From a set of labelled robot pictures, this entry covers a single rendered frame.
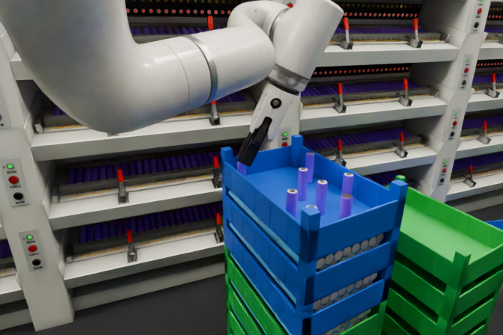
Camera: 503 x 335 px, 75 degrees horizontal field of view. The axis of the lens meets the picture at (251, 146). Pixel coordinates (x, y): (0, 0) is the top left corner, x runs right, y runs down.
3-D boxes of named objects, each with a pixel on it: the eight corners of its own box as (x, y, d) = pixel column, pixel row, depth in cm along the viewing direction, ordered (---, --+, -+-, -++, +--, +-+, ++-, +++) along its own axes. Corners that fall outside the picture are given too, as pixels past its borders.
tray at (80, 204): (267, 192, 104) (273, 158, 96) (52, 230, 85) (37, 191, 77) (247, 154, 119) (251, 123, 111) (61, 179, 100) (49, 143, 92)
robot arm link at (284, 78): (312, 83, 57) (305, 98, 58) (306, 75, 65) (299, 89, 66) (269, 62, 56) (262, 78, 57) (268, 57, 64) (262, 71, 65)
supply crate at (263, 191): (401, 226, 55) (409, 183, 53) (305, 264, 46) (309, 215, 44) (296, 164, 80) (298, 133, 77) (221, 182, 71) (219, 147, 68)
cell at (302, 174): (308, 200, 63) (310, 169, 61) (300, 202, 62) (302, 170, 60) (302, 195, 64) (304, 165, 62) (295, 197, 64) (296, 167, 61)
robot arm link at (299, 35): (257, 54, 59) (297, 75, 55) (290, -20, 55) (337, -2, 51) (279, 61, 67) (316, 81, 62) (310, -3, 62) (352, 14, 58)
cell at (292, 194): (298, 225, 55) (300, 191, 53) (289, 228, 54) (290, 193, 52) (292, 220, 56) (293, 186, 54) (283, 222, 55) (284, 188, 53)
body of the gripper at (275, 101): (305, 93, 57) (276, 147, 61) (299, 84, 67) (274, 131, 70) (266, 75, 56) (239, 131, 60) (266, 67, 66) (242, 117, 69)
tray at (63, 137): (268, 134, 98) (275, 93, 90) (35, 161, 78) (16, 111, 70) (246, 102, 113) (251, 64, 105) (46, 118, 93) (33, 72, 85)
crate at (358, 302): (388, 299, 61) (394, 264, 58) (299, 346, 52) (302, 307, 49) (293, 220, 86) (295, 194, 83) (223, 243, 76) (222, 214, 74)
